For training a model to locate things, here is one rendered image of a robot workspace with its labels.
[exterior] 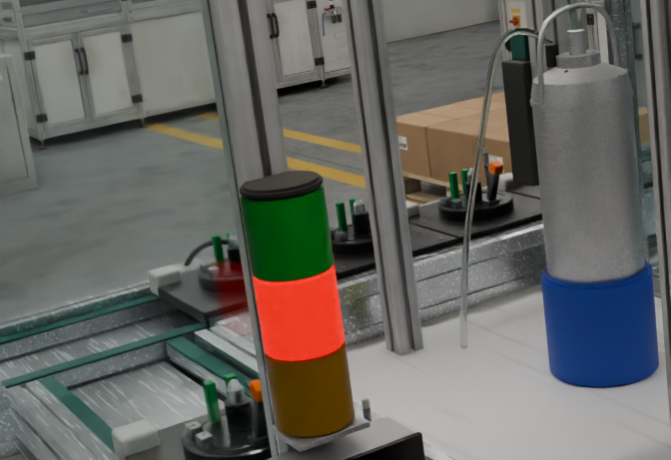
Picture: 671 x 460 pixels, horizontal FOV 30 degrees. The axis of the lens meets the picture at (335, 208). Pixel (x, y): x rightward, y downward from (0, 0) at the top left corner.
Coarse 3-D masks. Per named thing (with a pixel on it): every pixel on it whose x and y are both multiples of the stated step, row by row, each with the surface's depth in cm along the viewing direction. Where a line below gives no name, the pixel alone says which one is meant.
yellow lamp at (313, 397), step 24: (312, 360) 75; (336, 360) 76; (288, 384) 75; (312, 384) 75; (336, 384) 76; (288, 408) 76; (312, 408) 75; (336, 408) 76; (288, 432) 76; (312, 432) 76
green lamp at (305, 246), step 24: (312, 192) 73; (264, 216) 73; (288, 216) 72; (312, 216) 73; (264, 240) 73; (288, 240) 73; (312, 240) 73; (264, 264) 74; (288, 264) 73; (312, 264) 73
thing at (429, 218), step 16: (448, 176) 235; (464, 176) 235; (496, 176) 225; (464, 192) 237; (480, 192) 232; (496, 192) 227; (416, 208) 236; (432, 208) 239; (448, 208) 230; (464, 208) 228; (480, 208) 227; (496, 208) 227; (512, 208) 230; (528, 208) 230; (416, 224) 230; (432, 224) 228; (448, 224) 227; (464, 224) 225; (480, 224) 224; (496, 224) 222; (512, 224) 223
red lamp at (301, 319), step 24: (264, 288) 74; (288, 288) 74; (312, 288) 74; (336, 288) 76; (264, 312) 75; (288, 312) 74; (312, 312) 74; (336, 312) 75; (264, 336) 76; (288, 336) 74; (312, 336) 74; (336, 336) 75; (288, 360) 75
